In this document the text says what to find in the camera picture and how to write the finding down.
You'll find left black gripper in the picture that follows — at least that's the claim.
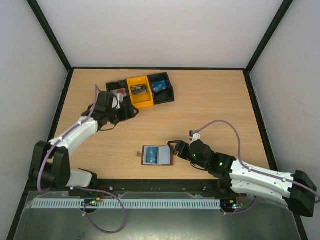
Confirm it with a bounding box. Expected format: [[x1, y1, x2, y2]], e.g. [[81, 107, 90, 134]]
[[107, 104, 140, 125]]

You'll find black VIP logo card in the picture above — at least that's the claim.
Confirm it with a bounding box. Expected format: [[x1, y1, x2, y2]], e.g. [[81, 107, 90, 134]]
[[130, 83, 148, 96]]

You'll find brown leather card holder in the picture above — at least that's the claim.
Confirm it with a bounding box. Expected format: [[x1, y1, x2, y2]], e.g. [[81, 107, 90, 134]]
[[136, 145, 174, 166]]

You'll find blue VIP card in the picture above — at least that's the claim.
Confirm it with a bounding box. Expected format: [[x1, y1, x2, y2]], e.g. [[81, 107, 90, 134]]
[[151, 80, 168, 93]]

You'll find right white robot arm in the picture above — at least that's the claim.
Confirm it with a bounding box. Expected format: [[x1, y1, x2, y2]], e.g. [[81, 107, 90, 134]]
[[167, 139, 317, 218]]

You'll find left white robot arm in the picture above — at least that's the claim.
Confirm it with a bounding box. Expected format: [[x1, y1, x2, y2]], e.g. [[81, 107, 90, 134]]
[[29, 90, 140, 192]]

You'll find red white card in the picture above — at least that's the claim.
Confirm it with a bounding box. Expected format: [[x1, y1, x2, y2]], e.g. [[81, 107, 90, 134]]
[[110, 88, 127, 98]]

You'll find left black bin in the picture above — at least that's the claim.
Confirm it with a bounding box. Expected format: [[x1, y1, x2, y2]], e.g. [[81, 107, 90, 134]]
[[106, 79, 133, 110]]

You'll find black bin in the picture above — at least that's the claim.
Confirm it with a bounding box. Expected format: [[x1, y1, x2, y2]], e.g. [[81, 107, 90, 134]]
[[147, 72, 175, 105], [106, 79, 133, 110]]

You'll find yellow middle bin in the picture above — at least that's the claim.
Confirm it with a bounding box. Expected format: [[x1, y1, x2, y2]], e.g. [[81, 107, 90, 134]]
[[126, 76, 154, 109]]

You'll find right black bin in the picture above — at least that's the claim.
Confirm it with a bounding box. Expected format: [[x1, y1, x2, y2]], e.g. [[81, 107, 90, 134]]
[[147, 72, 175, 105]]

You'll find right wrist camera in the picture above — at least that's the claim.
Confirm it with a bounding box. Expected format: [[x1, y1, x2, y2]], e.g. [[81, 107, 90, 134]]
[[189, 130, 201, 142]]

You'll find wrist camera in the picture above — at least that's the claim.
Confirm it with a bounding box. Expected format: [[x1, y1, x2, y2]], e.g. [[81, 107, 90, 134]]
[[189, 130, 201, 142], [112, 90, 127, 110]]

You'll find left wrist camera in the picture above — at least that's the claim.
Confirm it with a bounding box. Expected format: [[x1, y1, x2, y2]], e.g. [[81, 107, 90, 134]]
[[112, 90, 127, 110]]

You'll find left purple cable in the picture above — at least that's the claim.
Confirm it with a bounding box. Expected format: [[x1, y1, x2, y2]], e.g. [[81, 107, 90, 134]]
[[36, 84, 126, 234]]

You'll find purple cable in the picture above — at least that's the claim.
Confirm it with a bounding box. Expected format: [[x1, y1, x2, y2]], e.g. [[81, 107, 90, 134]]
[[36, 84, 126, 234], [197, 120, 320, 216]]

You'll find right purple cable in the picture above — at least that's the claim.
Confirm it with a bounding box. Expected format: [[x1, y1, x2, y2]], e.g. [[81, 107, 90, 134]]
[[197, 120, 320, 216]]

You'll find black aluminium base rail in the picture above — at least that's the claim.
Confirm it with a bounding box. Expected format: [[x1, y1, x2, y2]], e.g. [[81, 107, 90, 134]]
[[24, 177, 291, 198]]

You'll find black enclosure frame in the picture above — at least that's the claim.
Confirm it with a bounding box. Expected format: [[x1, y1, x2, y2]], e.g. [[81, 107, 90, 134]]
[[4, 0, 308, 240]]

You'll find white slotted cable duct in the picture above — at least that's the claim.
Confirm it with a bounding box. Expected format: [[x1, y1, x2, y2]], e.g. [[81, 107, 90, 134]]
[[31, 198, 221, 210]]

